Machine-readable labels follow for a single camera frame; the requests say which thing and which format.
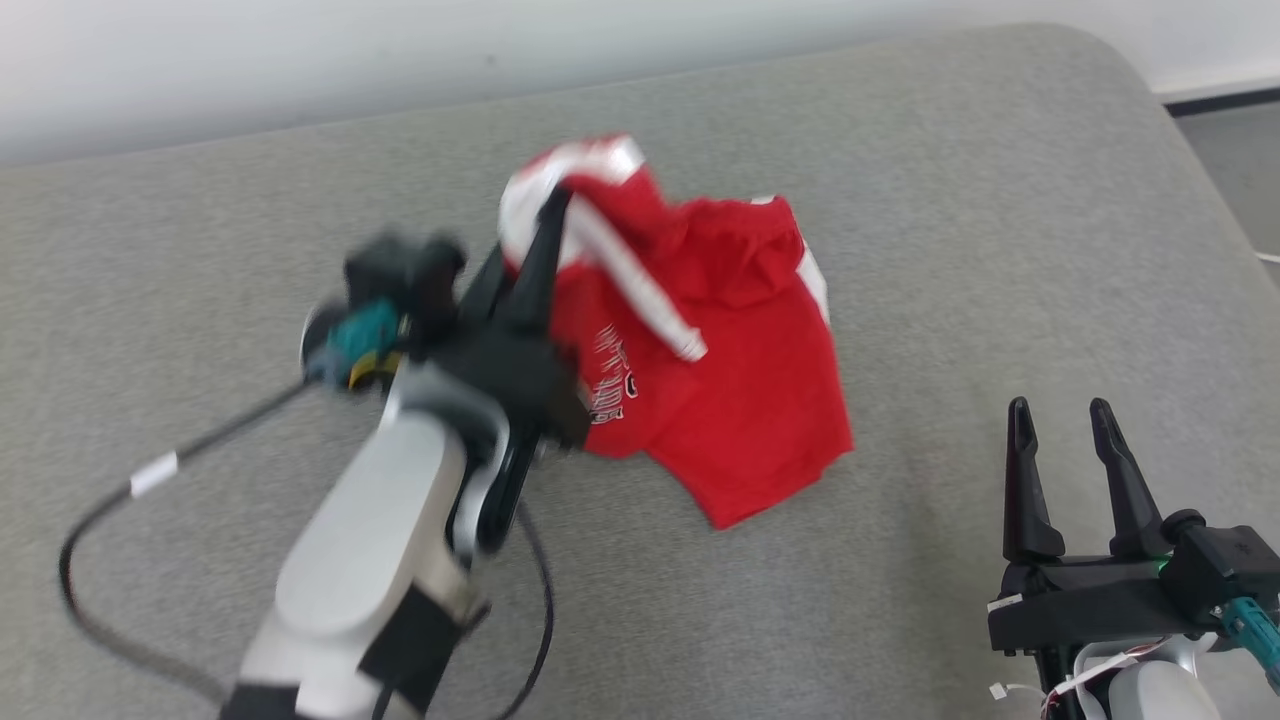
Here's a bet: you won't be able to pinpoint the black and white skirting board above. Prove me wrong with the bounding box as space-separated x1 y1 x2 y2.
1150 65 1280 119

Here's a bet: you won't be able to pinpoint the red shorts with white stripe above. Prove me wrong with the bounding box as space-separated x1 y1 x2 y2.
497 133 856 531

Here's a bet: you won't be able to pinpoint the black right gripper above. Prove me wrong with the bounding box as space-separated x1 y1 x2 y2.
988 397 1216 656

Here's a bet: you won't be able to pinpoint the thin white red wire bundle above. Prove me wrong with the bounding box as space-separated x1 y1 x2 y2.
990 640 1166 716

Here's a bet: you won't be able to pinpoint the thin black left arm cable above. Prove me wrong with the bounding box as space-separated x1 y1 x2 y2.
57 378 313 706
495 500 557 720

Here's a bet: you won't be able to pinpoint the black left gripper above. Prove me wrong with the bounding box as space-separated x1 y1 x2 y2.
432 185 593 451

